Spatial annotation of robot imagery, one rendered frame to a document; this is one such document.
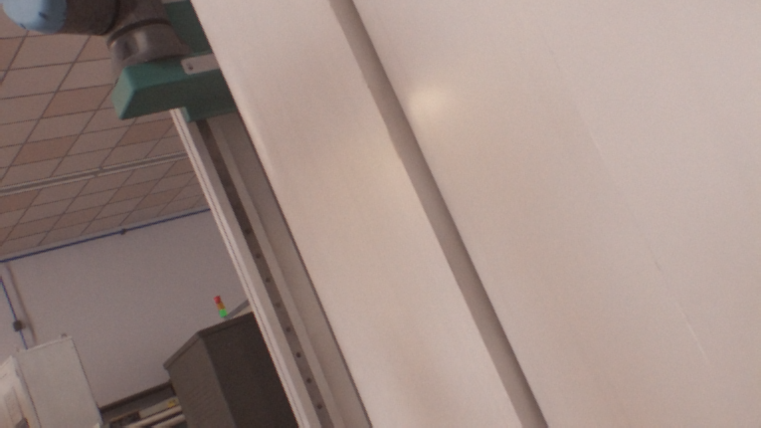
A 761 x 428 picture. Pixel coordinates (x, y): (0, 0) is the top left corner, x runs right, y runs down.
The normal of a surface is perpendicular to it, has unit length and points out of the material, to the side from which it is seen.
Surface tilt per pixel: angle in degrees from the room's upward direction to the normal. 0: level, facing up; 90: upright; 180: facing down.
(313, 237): 90
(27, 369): 90
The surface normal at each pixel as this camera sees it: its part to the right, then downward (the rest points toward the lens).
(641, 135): -0.75, 0.21
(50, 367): 0.52, -0.39
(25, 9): -0.55, 0.17
